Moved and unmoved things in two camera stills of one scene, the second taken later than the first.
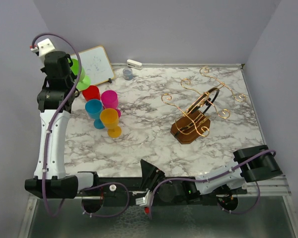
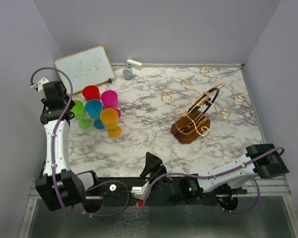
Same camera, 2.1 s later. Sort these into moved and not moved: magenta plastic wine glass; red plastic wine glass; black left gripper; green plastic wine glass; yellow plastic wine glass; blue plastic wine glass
Moved: green plastic wine glass; black left gripper
Not moved: red plastic wine glass; magenta plastic wine glass; yellow plastic wine glass; blue plastic wine glass
